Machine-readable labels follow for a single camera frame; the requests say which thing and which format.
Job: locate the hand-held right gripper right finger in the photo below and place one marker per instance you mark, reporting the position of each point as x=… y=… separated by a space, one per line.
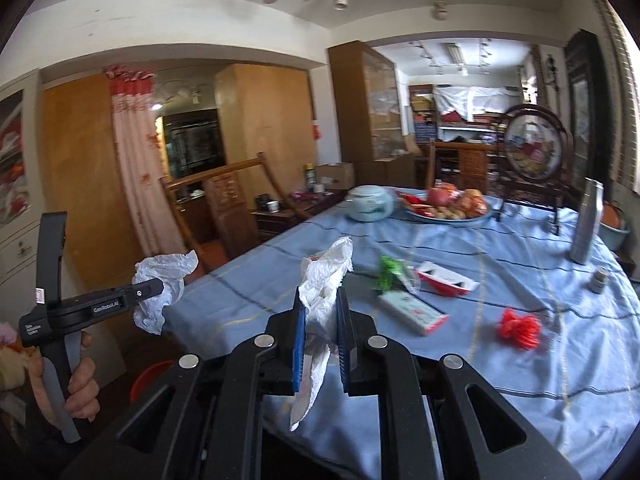
x=342 y=340

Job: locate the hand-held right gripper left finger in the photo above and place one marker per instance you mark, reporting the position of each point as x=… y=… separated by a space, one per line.
x=300 y=340

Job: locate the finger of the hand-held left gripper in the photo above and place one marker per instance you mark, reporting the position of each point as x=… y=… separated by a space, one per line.
x=125 y=297

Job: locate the white tissue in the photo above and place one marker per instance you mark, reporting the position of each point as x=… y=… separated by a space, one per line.
x=165 y=265

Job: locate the white plastic bag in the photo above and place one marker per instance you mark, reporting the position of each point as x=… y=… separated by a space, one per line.
x=325 y=280

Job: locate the white carton with red end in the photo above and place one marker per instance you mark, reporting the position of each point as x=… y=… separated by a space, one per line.
x=410 y=310

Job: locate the red plastic mesh basket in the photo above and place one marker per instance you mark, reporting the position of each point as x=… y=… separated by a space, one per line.
x=150 y=377

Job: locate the green snack packet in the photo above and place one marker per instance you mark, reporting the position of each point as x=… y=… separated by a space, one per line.
x=390 y=270

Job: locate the red and white paper box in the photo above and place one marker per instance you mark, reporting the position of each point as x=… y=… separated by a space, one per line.
x=450 y=280

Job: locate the red tassel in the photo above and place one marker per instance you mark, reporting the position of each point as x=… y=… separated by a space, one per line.
x=520 y=330

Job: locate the person's left hand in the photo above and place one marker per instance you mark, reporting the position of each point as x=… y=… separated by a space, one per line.
x=85 y=385

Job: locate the plywood partition panel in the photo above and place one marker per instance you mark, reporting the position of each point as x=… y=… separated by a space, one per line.
x=80 y=160

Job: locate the dark wooden side table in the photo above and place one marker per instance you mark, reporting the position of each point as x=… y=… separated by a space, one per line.
x=280 y=222

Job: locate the white mug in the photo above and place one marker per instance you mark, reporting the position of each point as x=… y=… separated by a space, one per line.
x=272 y=206

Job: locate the pink floral curtain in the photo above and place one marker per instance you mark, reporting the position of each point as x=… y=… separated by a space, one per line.
x=132 y=160

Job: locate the pale green ceramic jar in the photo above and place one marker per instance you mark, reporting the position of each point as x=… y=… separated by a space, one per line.
x=370 y=205

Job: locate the carved wooden armchair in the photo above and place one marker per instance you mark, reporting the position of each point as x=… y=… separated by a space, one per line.
x=225 y=200

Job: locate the blue checked tablecloth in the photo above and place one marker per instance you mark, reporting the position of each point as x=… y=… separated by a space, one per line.
x=475 y=385

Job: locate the blue fruit plate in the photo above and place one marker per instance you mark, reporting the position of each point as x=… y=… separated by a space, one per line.
x=417 y=215

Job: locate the green spray can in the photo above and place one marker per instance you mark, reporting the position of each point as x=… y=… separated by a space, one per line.
x=310 y=177

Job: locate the cardboard box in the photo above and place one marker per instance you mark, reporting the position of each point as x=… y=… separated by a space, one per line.
x=337 y=175

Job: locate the dark lattice display cabinet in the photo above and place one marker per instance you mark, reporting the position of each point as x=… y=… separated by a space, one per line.
x=195 y=145

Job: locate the orange red round fruit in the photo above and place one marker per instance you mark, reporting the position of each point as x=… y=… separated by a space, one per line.
x=472 y=202

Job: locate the carved wooden chair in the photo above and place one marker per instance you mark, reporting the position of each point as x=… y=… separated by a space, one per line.
x=470 y=160

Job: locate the plywood wardrobe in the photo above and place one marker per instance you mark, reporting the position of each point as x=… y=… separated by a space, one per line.
x=270 y=120

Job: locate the glass door wooden cabinet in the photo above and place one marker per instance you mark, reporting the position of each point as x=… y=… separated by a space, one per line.
x=350 y=110

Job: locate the small grey bottle cap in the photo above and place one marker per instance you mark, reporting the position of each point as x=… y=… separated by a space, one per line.
x=597 y=280

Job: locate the round embroidered table screen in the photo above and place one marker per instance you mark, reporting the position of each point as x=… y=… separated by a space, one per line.
x=532 y=150

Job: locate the stainless steel bottle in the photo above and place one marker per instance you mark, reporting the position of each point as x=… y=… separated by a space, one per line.
x=586 y=225

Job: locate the white dust cover cloth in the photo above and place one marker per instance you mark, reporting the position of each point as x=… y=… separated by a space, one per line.
x=475 y=100

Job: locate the green plastic basin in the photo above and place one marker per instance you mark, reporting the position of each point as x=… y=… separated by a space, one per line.
x=617 y=232

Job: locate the dark carved framed panel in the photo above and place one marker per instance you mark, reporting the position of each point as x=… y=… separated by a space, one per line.
x=585 y=110

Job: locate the beige window curtain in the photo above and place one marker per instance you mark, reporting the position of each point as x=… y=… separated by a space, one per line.
x=625 y=110

